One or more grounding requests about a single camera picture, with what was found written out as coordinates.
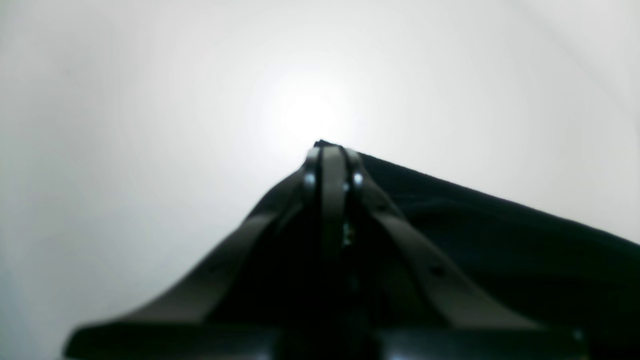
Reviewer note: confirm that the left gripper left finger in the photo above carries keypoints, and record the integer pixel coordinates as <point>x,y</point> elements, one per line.
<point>174,326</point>

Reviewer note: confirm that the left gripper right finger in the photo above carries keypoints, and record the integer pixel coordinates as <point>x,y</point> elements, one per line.
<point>471,324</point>

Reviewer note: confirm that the black T-shirt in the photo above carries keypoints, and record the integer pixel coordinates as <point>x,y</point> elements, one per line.
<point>549,268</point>

